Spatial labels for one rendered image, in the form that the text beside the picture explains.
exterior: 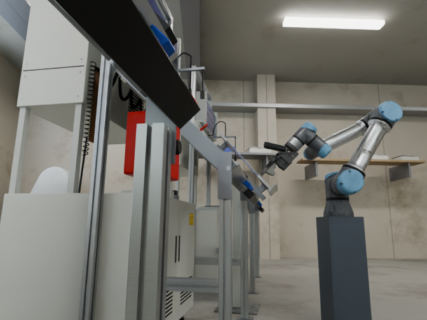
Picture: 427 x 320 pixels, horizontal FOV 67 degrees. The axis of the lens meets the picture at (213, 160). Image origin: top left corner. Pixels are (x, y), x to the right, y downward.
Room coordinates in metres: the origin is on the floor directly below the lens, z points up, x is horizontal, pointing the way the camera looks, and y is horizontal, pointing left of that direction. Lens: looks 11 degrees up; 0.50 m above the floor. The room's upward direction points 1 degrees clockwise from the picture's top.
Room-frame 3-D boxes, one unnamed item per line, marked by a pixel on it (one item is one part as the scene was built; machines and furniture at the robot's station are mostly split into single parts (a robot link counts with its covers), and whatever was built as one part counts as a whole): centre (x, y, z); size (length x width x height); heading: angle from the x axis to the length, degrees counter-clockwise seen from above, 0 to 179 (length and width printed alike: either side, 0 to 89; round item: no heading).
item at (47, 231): (1.61, 0.48, 0.31); 0.70 x 0.65 x 0.62; 170
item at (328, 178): (1.71, -0.66, 0.72); 0.13 x 0.12 x 0.14; 179
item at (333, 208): (1.71, -0.66, 0.60); 0.15 x 0.15 x 0.10
